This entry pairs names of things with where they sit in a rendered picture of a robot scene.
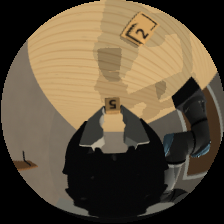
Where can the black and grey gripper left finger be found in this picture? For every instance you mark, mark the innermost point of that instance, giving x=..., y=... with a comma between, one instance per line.
x=89, y=136

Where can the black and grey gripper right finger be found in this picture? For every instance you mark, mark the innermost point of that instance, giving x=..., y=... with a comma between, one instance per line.
x=139, y=134

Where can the wooden number cube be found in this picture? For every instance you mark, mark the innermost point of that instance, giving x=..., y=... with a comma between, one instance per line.
x=139, y=33
x=112, y=105

